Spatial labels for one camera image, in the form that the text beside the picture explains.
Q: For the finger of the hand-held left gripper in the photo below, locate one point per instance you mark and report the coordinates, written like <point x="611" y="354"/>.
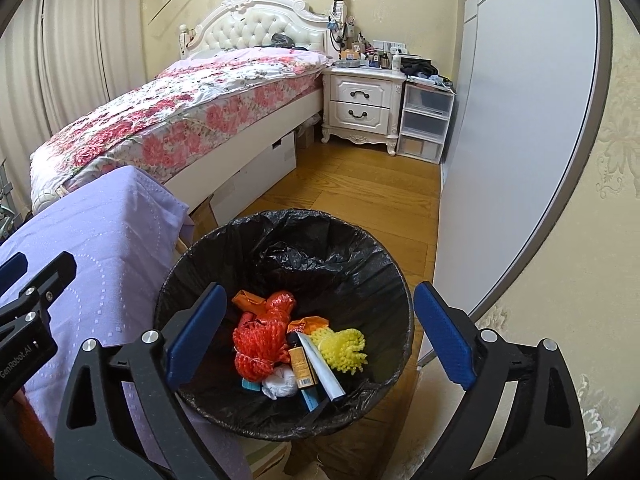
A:
<point x="12" y="270"/>
<point x="52" y="275"/>

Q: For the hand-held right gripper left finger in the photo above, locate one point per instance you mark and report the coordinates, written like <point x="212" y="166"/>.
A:
<point x="192" y="335"/>

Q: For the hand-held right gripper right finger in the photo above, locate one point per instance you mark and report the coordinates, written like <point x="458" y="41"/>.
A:
<point x="442" y="335"/>

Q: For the orange plastic bag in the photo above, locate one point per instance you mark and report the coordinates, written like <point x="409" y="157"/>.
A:
<point x="245" y="300"/>

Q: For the red foam fruit net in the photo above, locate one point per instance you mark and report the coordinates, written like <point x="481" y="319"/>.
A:
<point x="255" y="350"/>

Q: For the teal and white carton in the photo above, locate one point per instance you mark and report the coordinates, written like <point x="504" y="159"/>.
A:
<point x="250" y="385"/>

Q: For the red plastic bag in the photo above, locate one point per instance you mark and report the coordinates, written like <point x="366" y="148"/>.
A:
<point x="277" y="305"/>

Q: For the white plastic bag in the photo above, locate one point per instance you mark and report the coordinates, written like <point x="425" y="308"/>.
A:
<point x="280" y="385"/>

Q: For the yellow foam fruit net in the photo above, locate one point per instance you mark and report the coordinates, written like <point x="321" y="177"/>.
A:
<point x="342" y="350"/>

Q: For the yellow bottle with black cap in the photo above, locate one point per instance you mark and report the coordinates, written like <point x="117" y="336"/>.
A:
<point x="301" y="365"/>

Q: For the orange paper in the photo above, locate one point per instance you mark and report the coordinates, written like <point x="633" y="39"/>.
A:
<point x="312" y="324"/>

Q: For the white tube with green print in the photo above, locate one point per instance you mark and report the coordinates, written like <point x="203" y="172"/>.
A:
<point x="322" y="365"/>

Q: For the light blue tube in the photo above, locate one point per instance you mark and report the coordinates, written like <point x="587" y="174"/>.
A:
<point x="312" y="400"/>

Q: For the bin with black liner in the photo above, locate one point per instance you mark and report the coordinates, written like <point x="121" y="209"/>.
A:
<point x="325" y="260"/>

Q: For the purple tablecloth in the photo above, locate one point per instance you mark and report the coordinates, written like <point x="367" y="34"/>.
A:
<point x="100" y="235"/>

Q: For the grey desk chair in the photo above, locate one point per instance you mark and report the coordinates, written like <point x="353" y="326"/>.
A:
<point x="7" y="200"/>

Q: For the white under-bed drawer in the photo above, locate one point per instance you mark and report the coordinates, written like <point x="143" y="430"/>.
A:
<point x="260" y="170"/>

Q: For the pink floral quilt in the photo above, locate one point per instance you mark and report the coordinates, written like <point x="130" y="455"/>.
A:
<point x="150" y="120"/>

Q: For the beige curtain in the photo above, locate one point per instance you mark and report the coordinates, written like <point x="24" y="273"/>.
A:
<point x="90" y="35"/>
<point x="20" y="85"/>

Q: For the clear plastic drawer unit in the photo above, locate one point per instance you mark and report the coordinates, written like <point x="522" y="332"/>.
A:
<point x="425" y="120"/>

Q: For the white wardrobe door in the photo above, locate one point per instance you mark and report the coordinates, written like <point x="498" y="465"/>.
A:
<point x="525" y="135"/>

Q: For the cardboard box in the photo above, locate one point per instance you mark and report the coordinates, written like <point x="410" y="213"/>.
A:
<point x="306" y="136"/>

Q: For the white nightstand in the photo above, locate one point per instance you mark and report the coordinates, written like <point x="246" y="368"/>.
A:
<point x="360" y="95"/>

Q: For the black cloth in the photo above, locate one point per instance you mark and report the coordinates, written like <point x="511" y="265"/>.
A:
<point x="417" y="67"/>

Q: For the cluster of small bottles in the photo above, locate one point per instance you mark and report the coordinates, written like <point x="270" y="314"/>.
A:
<point x="360" y="55"/>

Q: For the dark cloth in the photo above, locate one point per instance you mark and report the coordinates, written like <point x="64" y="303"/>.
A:
<point x="287" y="40"/>

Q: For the white bed with tufted headboard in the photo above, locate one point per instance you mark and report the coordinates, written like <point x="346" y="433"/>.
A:
<point x="250" y="30"/>

